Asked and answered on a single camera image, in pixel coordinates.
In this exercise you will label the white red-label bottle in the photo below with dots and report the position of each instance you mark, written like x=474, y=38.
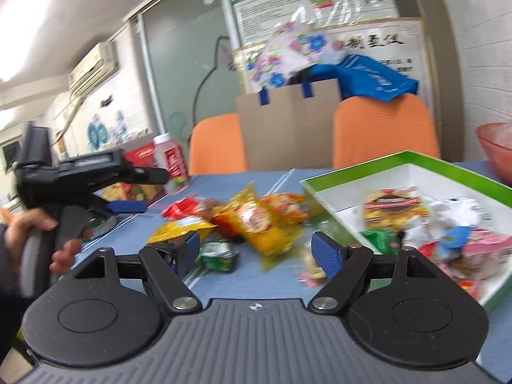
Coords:
x=169, y=155

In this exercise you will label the white air conditioner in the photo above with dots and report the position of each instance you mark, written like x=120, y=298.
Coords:
x=98, y=65

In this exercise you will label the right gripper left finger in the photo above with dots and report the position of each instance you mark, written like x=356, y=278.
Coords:
x=165, y=265

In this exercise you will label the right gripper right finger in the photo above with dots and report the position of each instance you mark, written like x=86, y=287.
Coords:
x=346, y=268

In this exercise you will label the red snack box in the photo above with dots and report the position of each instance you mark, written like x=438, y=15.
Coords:
x=142, y=156

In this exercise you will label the right orange chair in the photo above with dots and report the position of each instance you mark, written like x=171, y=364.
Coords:
x=365, y=129

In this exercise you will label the left orange chair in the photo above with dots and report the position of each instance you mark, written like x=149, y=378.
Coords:
x=217, y=146

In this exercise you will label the orange yellow snack packet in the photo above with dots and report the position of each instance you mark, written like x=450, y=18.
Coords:
x=289, y=205

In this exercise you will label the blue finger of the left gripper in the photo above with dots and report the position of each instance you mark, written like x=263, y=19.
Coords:
x=102, y=209

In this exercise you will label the red snack packet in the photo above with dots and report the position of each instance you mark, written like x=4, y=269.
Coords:
x=191, y=205

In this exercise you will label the green white snack box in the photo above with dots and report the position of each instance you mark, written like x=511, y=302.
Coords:
x=335, y=200

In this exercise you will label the floral patterned bag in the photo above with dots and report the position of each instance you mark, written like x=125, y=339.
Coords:
x=292, y=48

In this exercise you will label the small green snack packet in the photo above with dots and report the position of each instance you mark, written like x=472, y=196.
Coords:
x=218, y=256

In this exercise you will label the orange chair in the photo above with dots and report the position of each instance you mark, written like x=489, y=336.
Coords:
x=217, y=146
x=365, y=129

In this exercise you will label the brown cardboard sheet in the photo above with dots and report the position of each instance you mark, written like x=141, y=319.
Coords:
x=289, y=127

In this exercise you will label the person's left hand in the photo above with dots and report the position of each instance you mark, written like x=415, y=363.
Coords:
x=17, y=231

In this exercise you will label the blue plastic bag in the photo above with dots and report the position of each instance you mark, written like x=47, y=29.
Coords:
x=359, y=75

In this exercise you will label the cookie snack packet in box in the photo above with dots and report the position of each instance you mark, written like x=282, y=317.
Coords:
x=393, y=209

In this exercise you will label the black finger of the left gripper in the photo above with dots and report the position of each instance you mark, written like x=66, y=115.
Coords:
x=144, y=176

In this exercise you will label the large yellow snack bag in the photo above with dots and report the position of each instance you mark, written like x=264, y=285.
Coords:
x=265, y=230

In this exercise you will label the red translucent bowl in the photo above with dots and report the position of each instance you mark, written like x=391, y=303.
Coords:
x=495, y=139

